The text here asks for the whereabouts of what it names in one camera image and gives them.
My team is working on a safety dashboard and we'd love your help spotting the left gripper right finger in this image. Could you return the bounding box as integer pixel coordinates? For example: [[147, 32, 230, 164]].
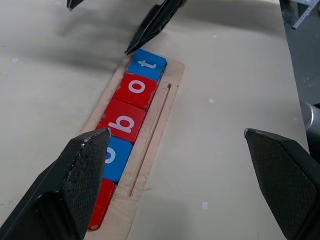
[[243, 128, 320, 240]]

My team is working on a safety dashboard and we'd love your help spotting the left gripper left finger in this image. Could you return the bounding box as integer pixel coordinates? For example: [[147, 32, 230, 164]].
[[0, 127, 112, 240]]

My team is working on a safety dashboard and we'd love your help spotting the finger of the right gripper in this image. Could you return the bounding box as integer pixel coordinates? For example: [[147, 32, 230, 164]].
[[66, 0, 86, 12], [124, 0, 187, 56]]

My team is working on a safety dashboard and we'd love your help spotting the blue letter tile t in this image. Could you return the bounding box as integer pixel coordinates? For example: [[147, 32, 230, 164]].
[[127, 48, 168, 82]]

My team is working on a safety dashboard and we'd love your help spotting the red letter tile o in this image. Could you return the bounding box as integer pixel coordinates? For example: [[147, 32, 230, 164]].
[[112, 72, 158, 111]]

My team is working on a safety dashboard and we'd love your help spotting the red letter tile b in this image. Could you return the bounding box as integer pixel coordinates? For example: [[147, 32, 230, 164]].
[[96, 98, 147, 144]]

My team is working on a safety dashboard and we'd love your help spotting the red letter tile r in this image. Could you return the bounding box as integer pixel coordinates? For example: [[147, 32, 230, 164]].
[[87, 177, 116, 231]]

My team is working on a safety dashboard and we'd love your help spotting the blue letter tile o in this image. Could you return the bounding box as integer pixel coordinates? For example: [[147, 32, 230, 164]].
[[102, 136, 134, 184]]

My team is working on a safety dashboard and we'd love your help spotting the silver robot body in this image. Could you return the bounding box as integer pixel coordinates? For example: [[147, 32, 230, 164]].
[[299, 101, 320, 134]]

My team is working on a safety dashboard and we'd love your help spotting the wooden letter tray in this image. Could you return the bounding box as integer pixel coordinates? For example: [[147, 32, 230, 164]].
[[79, 53, 186, 240]]

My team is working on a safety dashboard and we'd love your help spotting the white perforated metal bar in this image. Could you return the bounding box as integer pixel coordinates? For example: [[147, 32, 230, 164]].
[[291, 0, 316, 30]]

